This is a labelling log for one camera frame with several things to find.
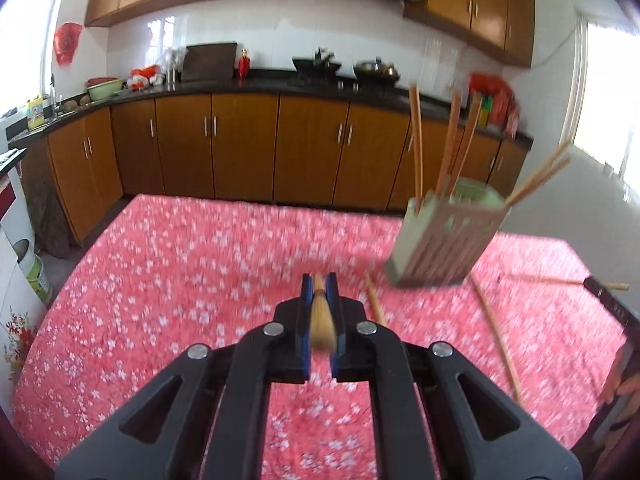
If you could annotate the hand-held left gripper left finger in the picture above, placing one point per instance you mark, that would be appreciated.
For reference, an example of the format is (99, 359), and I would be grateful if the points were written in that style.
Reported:
(303, 332)

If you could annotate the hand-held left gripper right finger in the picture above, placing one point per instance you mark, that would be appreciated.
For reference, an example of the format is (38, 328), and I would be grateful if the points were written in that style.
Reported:
(335, 332)

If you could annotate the single wooden chopstick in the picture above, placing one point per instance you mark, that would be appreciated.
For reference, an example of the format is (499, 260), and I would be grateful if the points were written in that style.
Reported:
(560, 280)
(322, 325)
(495, 337)
(375, 297)

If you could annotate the green chopstick holder basket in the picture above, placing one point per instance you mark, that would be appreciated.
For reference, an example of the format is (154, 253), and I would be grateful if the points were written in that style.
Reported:
(440, 250)

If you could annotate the bunch of wooden chopsticks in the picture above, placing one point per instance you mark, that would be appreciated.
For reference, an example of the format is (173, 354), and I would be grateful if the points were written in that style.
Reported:
(416, 135)

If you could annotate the red floral tablecloth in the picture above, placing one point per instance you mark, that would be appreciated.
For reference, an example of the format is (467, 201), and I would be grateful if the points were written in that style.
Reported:
(175, 285)

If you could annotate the wooden lower cabinets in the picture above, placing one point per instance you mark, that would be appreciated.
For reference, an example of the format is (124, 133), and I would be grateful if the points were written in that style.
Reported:
(240, 145)

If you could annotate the gas stove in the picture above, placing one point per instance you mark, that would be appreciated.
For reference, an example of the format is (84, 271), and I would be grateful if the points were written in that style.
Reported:
(320, 81)

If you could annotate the black kitchen countertop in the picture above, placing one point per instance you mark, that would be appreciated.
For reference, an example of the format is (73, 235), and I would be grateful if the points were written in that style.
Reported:
(225, 87)

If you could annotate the wok with glass lid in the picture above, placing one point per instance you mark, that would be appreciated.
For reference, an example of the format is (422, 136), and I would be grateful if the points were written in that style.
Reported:
(377, 71)

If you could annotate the black wok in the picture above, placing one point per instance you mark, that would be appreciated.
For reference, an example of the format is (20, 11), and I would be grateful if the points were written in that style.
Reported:
(317, 65)

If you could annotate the small red bottle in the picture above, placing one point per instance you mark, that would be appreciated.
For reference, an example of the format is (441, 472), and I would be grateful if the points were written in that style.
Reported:
(243, 65)

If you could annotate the green and white bucket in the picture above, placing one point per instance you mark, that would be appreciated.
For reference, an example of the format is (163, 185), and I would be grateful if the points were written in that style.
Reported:
(35, 272)

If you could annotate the dark cutting board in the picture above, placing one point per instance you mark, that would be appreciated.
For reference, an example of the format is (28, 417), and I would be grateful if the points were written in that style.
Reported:
(209, 62)

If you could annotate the brown wooden object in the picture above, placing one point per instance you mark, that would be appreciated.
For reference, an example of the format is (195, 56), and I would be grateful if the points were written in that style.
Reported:
(620, 392)

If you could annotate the white appliance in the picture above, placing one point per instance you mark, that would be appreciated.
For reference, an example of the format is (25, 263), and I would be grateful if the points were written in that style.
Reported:
(12, 310)

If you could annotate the red bag over condiments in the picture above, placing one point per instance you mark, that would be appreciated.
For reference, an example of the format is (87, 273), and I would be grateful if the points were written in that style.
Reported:
(487, 82)

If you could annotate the clear glass jar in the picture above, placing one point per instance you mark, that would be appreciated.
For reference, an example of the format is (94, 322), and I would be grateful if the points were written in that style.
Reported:
(173, 67)

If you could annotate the crumpled red bag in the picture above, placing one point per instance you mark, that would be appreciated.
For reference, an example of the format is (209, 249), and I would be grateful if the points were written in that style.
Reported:
(146, 77)

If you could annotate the green basin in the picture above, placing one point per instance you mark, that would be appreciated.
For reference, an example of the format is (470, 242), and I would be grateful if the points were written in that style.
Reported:
(105, 90)

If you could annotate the metal faucet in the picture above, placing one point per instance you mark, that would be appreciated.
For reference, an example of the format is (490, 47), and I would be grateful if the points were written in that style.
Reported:
(54, 95)

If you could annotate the yellow detergent bottle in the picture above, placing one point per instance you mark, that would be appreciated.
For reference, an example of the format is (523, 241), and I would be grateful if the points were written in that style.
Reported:
(35, 115)

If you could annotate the large bright window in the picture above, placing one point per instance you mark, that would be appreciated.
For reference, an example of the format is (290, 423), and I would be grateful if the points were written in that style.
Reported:
(610, 95)

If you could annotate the red plastic bag on hook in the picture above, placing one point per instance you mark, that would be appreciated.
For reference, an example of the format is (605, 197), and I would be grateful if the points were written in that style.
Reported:
(67, 42)

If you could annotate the small side window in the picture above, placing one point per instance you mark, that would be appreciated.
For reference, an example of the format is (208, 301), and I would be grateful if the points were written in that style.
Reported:
(25, 45)

